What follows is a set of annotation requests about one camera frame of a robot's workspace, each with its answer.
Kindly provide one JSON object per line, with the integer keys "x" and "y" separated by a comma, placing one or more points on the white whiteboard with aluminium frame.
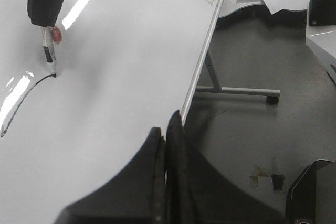
{"x": 123, "y": 67}

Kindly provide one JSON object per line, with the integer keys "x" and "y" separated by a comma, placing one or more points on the black box on floor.
{"x": 301, "y": 195}

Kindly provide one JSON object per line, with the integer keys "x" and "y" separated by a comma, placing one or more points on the grey table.
{"x": 321, "y": 41}

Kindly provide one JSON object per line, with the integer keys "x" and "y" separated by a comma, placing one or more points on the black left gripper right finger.
{"x": 198, "y": 193}

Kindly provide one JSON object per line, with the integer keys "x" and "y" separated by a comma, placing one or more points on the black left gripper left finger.
{"x": 134, "y": 195}

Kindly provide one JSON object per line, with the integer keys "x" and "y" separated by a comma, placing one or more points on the grey whiteboard stand leg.
{"x": 272, "y": 96}

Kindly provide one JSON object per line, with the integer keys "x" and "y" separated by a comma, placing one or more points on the whiteboard marker with black tape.
{"x": 50, "y": 37}

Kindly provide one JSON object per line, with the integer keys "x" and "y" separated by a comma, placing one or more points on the black object on table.
{"x": 322, "y": 13}

